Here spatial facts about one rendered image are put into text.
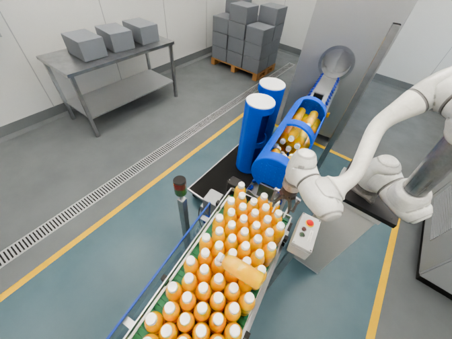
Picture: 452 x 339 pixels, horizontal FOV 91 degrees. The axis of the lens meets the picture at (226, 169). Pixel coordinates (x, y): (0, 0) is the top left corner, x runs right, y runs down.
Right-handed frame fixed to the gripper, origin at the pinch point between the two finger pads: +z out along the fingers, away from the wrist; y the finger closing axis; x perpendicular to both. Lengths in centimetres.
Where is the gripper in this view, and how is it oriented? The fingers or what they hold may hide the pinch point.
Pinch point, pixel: (280, 210)
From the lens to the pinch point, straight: 121.1
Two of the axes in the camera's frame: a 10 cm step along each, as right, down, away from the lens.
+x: -4.9, 6.2, -6.1
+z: -0.7, 6.7, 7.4
